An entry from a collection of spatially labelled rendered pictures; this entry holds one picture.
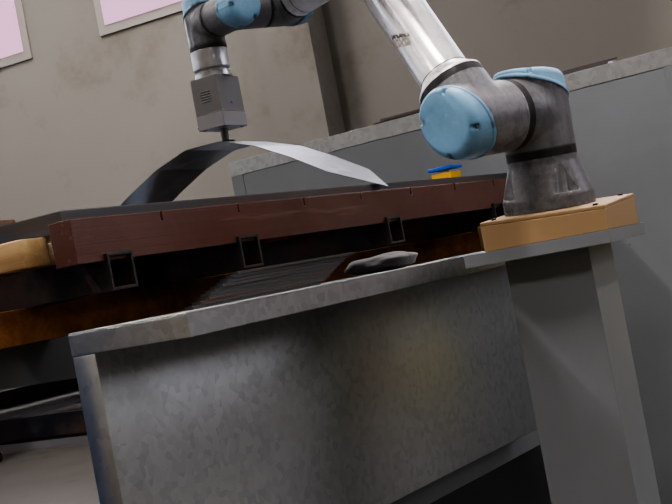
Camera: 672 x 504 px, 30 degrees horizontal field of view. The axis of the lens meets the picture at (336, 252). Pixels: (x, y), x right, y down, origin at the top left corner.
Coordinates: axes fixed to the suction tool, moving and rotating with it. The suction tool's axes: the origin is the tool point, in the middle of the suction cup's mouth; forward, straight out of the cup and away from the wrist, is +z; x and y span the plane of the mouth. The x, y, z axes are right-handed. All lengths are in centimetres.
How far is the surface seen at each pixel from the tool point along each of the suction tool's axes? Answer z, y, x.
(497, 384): 56, -17, 41
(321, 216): 18.3, 27.3, 33.5
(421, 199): 17.3, -7.8, 36.3
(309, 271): 27, 53, 44
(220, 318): 31, 85, 49
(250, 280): 27, 67, 43
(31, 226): 14, 82, 19
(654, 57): -6, -74, 70
